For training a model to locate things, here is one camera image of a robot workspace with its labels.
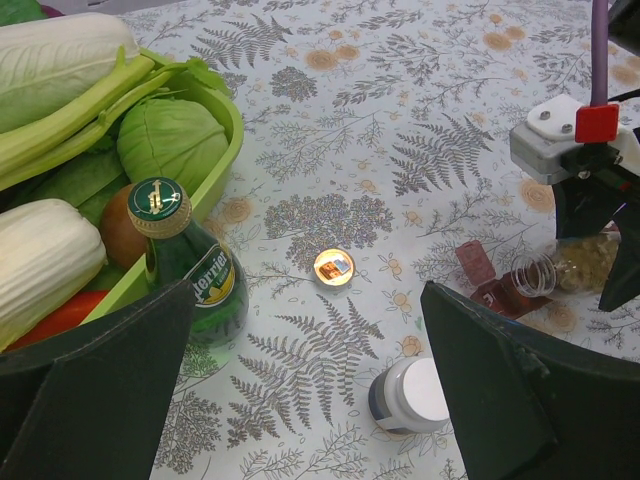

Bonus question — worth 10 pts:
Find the clear bottle of yellow capsules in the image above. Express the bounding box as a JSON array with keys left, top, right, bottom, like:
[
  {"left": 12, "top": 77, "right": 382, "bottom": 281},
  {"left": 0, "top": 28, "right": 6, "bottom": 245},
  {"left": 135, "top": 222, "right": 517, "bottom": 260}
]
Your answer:
[{"left": 510, "top": 231, "right": 621, "bottom": 299}]

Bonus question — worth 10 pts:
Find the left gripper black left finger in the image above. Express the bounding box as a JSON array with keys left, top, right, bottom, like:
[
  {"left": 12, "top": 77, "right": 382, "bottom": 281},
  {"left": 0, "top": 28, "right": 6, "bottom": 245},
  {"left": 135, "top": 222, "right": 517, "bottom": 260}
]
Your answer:
[{"left": 1, "top": 280, "right": 194, "bottom": 479}]

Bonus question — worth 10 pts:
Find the red weekly pill organizer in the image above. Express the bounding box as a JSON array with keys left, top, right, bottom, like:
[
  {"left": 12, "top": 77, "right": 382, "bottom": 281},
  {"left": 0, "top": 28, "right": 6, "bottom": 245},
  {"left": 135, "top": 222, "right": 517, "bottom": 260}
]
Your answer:
[{"left": 455, "top": 240, "right": 552, "bottom": 320}]

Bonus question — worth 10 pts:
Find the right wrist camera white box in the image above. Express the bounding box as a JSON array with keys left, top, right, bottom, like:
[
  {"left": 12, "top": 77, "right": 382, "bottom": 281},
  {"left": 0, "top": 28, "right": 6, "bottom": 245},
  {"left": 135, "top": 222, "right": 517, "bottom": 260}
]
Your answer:
[{"left": 509, "top": 94, "right": 624, "bottom": 185}]

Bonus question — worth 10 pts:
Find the green glass bottle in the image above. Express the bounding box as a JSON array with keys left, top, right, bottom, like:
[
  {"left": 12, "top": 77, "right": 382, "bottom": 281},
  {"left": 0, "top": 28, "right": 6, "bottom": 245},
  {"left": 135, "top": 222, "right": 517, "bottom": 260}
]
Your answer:
[{"left": 127, "top": 177, "right": 249, "bottom": 347}]

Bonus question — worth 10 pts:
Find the round green cabbage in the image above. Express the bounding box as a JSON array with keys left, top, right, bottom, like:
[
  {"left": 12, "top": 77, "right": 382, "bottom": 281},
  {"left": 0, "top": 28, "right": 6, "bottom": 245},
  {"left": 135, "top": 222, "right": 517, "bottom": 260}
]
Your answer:
[{"left": 117, "top": 98, "right": 229, "bottom": 195}]

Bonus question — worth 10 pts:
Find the large napa cabbage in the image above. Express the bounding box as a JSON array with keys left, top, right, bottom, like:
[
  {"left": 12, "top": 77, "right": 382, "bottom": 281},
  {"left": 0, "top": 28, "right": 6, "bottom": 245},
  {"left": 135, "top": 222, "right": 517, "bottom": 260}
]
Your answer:
[{"left": 1, "top": 13, "right": 139, "bottom": 132}]

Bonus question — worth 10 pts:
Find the brown kiwi fruit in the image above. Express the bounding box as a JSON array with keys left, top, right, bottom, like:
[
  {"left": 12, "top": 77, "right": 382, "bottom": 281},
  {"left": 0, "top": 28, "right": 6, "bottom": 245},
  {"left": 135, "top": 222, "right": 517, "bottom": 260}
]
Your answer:
[{"left": 99, "top": 197, "right": 147, "bottom": 270}]

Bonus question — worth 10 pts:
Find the floral table mat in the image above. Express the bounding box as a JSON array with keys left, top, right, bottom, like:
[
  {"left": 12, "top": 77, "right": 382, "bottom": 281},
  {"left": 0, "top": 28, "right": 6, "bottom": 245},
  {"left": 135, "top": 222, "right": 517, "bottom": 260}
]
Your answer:
[{"left": 124, "top": 0, "right": 591, "bottom": 479}]

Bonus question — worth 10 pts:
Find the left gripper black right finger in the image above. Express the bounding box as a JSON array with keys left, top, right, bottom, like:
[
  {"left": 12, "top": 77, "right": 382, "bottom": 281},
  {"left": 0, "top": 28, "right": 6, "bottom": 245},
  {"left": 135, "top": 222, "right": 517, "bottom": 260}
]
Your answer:
[{"left": 421, "top": 281, "right": 639, "bottom": 479}]

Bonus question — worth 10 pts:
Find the dark green leaf vegetable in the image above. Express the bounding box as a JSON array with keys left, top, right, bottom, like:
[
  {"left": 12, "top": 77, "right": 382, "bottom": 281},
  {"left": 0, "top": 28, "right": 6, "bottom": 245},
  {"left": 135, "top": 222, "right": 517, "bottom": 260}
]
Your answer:
[{"left": 0, "top": 0, "right": 48, "bottom": 26}]

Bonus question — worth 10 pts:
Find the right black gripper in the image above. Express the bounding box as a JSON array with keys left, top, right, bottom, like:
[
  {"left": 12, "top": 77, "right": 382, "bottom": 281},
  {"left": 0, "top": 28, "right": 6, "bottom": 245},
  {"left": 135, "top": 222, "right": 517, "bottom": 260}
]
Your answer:
[{"left": 552, "top": 127, "right": 639, "bottom": 311}]

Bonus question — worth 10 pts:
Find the red pepper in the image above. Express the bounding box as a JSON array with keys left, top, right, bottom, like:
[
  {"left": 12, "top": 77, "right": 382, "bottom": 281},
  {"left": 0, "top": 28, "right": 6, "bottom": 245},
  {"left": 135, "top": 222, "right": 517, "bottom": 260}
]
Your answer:
[{"left": 5, "top": 290, "right": 109, "bottom": 351}]

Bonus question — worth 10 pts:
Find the white vitamin pill bottle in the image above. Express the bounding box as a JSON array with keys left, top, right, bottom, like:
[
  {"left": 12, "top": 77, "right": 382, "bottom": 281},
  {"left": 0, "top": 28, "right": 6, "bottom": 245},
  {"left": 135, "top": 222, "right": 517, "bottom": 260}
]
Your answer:
[{"left": 368, "top": 356, "right": 449, "bottom": 435}]

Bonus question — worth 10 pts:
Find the yellow napa cabbage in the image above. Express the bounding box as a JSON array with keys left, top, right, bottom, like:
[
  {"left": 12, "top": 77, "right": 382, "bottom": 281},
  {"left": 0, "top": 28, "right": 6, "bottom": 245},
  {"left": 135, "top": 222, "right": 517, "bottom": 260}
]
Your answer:
[{"left": 1, "top": 199, "right": 106, "bottom": 349}]

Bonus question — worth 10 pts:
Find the clear bottle lid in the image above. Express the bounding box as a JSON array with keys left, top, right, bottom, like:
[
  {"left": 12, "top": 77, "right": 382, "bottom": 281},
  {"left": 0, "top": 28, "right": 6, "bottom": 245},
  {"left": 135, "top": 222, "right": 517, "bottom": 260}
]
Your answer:
[{"left": 313, "top": 248, "right": 355, "bottom": 290}]

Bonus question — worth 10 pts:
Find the green plastic tray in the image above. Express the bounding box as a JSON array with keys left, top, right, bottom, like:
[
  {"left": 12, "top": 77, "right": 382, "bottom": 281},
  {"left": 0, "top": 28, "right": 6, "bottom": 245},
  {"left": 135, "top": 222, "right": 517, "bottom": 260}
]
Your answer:
[{"left": 74, "top": 47, "right": 246, "bottom": 326}]

